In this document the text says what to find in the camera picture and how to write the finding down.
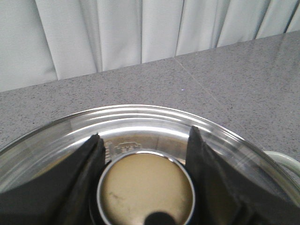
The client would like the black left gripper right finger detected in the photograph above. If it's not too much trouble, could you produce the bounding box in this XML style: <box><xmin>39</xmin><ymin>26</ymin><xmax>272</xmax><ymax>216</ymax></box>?
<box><xmin>185</xmin><ymin>126</ymin><xmax>300</xmax><ymax>225</ymax></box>

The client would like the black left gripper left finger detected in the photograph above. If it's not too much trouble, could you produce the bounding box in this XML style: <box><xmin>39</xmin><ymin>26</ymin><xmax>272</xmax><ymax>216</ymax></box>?
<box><xmin>0</xmin><ymin>135</ymin><xmax>105</xmax><ymax>225</ymax></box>

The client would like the pale green electric cooking pot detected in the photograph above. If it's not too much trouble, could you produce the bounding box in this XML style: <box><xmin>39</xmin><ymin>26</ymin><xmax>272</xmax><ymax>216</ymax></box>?
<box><xmin>264</xmin><ymin>151</ymin><xmax>300</xmax><ymax>177</ymax></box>

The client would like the white pleated curtain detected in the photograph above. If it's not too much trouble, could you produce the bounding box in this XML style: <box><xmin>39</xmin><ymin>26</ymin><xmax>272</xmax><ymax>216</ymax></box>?
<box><xmin>0</xmin><ymin>0</ymin><xmax>300</xmax><ymax>91</ymax></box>

